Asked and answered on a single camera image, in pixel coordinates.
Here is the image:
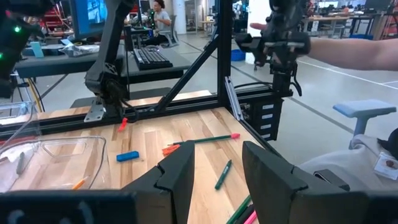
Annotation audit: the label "silver aluminium rail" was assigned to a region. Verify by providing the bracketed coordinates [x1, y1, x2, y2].
[224, 76, 244, 121]

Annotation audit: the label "dark pencil with red end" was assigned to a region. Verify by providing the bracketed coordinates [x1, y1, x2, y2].
[169, 133, 241, 146]

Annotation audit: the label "black keyboard green keys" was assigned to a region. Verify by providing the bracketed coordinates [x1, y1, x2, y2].
[132, 46, 174, 71]

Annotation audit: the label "teal box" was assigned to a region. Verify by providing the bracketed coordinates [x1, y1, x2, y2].
[30, 41, 45, 58]

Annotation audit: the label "blue eraser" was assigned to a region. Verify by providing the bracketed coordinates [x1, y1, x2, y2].
[116, 151, 140, 162]

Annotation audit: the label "person's hand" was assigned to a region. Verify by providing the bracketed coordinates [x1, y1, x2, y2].
[249, 22, 271, 32]

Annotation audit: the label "red metal rack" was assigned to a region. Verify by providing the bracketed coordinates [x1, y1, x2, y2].
[42, 4, 72, 35]

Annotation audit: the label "person's forearm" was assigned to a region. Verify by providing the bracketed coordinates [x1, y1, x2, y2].
[306, 37, 398, 72]

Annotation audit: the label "green marker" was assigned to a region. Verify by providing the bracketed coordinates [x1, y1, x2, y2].
[214, 159, 233, 190]

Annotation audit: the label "crumpled clear plastic bag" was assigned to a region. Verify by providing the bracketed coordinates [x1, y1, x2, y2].
[58, 43, 100, 57]

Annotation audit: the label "black box with white labels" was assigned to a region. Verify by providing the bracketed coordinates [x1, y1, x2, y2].
[245, 98, 284, 141]

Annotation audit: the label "blue plastic crate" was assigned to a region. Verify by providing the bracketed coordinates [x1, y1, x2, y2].
[231, 49, 246, 62]

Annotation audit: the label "orange pencil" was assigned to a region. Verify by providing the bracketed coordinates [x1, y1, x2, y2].
[72, 176, 90, 190]

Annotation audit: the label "clear plastic bin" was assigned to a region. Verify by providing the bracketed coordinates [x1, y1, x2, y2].
[0, 136, 108, 192]
[0, 101, 41, 147]

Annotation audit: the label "grey office chair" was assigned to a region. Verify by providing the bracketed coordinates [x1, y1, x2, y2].
[160, 14, 180, 47]

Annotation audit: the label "light blue chair armrest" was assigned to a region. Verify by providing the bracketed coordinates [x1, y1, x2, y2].
[332, 99, 397, 150]

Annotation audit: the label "orange eraser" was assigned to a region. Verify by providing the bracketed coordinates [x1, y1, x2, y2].
[161, 144, 181, 156]

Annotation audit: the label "pink colored pencil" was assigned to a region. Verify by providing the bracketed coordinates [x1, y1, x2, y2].
[244, 210, 259, 224]

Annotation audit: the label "person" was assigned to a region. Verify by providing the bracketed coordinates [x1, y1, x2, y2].
[146, 0, 172, 46]
[298, 127, 398, 192]

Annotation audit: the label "white ID badge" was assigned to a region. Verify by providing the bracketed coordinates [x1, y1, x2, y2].
[373, 151, 398, 180]

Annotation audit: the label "background work desk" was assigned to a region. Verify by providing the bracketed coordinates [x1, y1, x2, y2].
[301, 14, 386, 40]

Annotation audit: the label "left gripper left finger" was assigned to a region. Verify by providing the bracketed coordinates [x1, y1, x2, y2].
[0, 140, 196, 224]

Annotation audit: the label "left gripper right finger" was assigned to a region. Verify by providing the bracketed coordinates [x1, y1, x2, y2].
[242, 141, 398, 224]

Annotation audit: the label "dark grey side desk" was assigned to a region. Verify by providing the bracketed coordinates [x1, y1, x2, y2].
[14, 43, 193, 85]

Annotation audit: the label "yellow cable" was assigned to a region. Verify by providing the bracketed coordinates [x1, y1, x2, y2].
[27, 77, 44, 113]

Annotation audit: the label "silver metal base bracket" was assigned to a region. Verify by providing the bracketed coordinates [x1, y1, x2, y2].
[83, 104, 106, 123]

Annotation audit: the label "green pen with dark cap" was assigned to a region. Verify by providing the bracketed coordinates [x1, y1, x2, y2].
[226, 195, 256, 224]

